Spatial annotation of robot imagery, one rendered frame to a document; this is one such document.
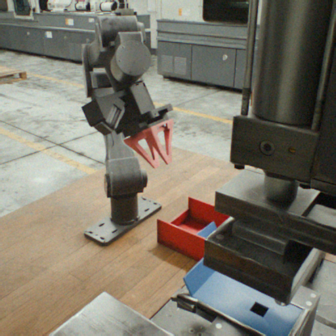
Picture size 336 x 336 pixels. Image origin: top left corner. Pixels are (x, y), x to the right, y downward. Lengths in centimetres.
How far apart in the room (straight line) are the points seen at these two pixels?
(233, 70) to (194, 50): 76
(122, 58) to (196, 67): 546
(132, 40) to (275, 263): 40
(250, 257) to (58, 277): 44
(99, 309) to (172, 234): 22
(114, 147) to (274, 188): 47
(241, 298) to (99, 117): 35
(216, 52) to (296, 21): 546
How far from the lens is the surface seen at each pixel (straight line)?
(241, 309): 56
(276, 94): 36
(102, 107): 61
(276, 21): 35
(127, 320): 63
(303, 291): 61
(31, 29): 953
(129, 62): 60
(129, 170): 78
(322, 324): 70
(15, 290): 75
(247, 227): 41
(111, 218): 86
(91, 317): 64
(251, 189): 43
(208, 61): 590
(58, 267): 78
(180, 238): 76
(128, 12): 748
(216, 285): 59
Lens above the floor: 139
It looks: 25 degrees down
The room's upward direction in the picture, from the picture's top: straight up
